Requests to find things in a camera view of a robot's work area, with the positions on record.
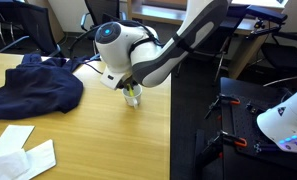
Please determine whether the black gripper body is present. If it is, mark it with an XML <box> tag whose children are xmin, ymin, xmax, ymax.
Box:
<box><xmin>121</xmin><ymin>75</ymin><xmax>138</xmax><ymax>90</ymax></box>

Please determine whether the yellow-green marker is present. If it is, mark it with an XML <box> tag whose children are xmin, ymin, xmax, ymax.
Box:
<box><xmin>127</xmin><ymin>84</ymin><xmax>135</xmax><ymax>98</ymax></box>

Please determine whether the white ceramic mug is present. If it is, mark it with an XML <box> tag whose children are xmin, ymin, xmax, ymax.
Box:
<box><xmin>122</xmin><ymin>83</ymin><xmax>144</xmax><ymax>110</ymax></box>

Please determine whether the black office chair with armrests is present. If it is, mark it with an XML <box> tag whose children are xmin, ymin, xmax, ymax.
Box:
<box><xmin>80</xmin><ymin>0</ymin><xmax>128</xmax><ymax>33</ymax></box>

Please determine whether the navy blue cloth garment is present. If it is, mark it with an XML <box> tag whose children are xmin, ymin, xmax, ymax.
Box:
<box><xmin>0</xmin><ymin>53</ymin><xmax>91</xmax><ymax>123</ymax></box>

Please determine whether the black mesh office chair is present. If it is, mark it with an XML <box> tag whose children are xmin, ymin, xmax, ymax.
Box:
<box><xmin>0</xmin><ymin>0</ymin><xmax>64</xmax><ymax>57</ymax></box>

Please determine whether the white paper sheet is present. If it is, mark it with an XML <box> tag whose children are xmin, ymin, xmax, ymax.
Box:
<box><xmin>16</xmin><ymin>138</ymin><xmax>58</xmax><ymax>180</ymax></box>
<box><xmin>0</xmin><ymin>124</ymin><xmax>36</xmax><ymax>161</ymax></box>

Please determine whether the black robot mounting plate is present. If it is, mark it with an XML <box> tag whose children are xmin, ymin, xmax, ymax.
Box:
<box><xmin>219</xmin><ymin>76</ymin><xmax>297</xmax><ymax>180</ymax></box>

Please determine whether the wooden desk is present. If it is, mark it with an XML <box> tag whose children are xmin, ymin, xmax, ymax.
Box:
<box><xmin>127</xmin><ymin>0</ymin><xmax>290</xmax><ymax>80</ymax></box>

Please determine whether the black cable on table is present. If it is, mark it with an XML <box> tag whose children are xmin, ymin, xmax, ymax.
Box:
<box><xmin>67</xmin><ymin>24</ymin><xmax>104</xmax><ymax>75</ymax></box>

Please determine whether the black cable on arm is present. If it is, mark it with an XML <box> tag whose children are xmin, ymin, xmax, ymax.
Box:
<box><xmin>116</xmin><ymin>19</ymin><xmax>164</xmax><ymax>58</ymax></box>

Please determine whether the black clamp with orange handle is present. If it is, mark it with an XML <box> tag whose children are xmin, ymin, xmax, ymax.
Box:
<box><xmin>204</xmin><ymin>94</ymin><xmax>241</xmax><ymax>120</ymax></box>
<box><xmin>196</xmin><ymin>130</ymin><xmax>248</xmax><ymax>164</ymax></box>

